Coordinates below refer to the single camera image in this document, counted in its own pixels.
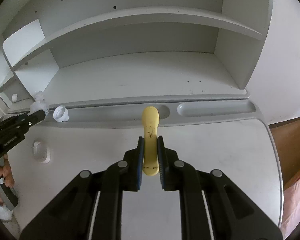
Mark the white drawer with round knob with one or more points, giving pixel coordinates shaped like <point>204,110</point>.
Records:
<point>14,98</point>

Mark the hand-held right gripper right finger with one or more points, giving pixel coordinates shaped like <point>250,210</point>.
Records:
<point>161,160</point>

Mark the white plastic cup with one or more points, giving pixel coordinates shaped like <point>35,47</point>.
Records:
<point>60,113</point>

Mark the pink plastic bag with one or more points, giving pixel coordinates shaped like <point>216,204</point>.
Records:
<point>296,200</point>

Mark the white tissue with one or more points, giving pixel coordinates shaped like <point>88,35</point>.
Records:
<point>38,103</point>

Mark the yellow banana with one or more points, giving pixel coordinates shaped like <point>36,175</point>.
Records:
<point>150,125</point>

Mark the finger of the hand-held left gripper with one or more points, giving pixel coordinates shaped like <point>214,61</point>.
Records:
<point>33,118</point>

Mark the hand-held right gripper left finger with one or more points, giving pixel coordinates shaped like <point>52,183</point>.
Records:
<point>140,160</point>

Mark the white desk shelf unit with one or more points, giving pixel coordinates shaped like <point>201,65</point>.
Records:
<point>140,62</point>

